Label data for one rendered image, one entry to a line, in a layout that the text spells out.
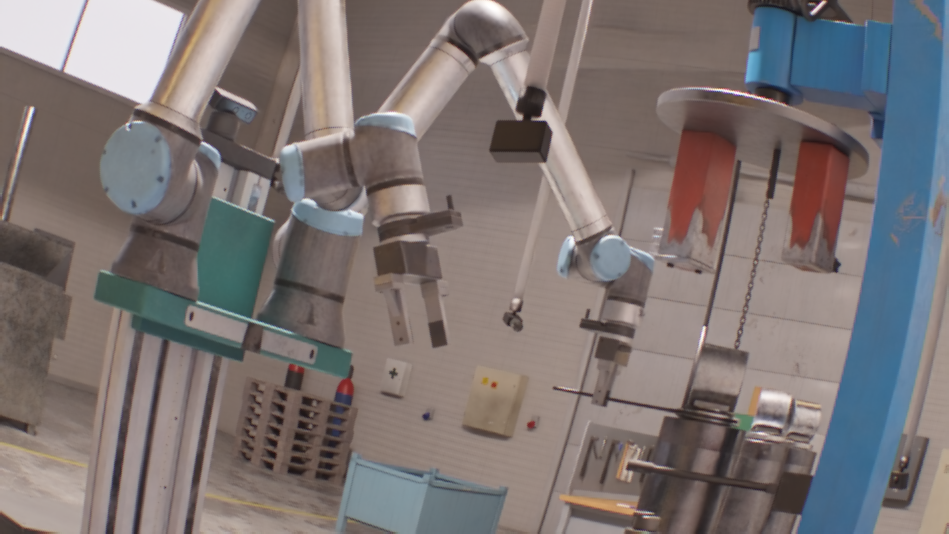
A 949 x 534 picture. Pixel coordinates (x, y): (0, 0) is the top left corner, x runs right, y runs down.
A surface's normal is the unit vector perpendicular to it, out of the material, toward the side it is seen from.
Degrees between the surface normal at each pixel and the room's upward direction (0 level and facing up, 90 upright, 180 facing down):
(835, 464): 90
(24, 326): 90
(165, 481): 90
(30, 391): 90
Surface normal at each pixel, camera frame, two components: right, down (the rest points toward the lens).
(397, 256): -0.39, -0.08
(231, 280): 0.83, 0.14
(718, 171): 0.66, 0.08
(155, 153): -0.16, -0.07
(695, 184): -0.71, -0.25
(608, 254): 0.29, 0.03
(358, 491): -0.54, -0.23
